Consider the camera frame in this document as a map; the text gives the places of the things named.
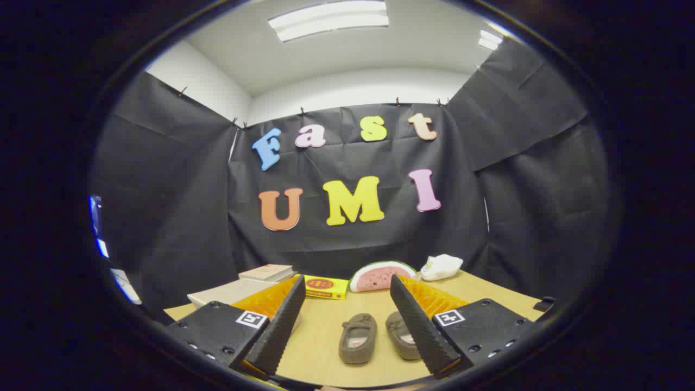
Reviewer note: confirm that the yellow book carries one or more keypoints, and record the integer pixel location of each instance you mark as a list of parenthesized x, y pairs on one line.
[(326, 287)]

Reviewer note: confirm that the small ceiling light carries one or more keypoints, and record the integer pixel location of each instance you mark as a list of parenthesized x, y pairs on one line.
[(490, 39)]

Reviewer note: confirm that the white plush toy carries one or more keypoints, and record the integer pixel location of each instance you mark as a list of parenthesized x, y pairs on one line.
[(442, 267)]

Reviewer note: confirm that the black table clamp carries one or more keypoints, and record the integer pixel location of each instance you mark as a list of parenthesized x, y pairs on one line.
[(544, 304)]

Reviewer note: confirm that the black backdrop cloth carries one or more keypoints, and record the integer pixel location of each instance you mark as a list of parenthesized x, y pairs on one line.
[(353, 244)]

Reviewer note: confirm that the watermelon slice plush toy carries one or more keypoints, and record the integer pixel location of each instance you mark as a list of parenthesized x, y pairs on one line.
[(380, 277)]

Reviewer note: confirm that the white book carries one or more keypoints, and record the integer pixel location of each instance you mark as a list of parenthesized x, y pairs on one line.
[(286, 277)]

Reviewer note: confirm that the cream fabric storage box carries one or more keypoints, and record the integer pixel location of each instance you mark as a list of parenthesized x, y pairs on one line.
[(228, 293)]

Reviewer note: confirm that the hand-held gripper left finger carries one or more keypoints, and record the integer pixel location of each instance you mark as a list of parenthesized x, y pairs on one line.
[(282, 326)]

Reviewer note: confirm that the brown fuzzy slipper shoe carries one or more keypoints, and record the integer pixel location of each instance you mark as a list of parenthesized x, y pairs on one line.
[(357, 339), (400, 334)]

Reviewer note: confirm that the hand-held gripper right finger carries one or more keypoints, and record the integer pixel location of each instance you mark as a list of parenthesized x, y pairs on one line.
[(415, 326)]

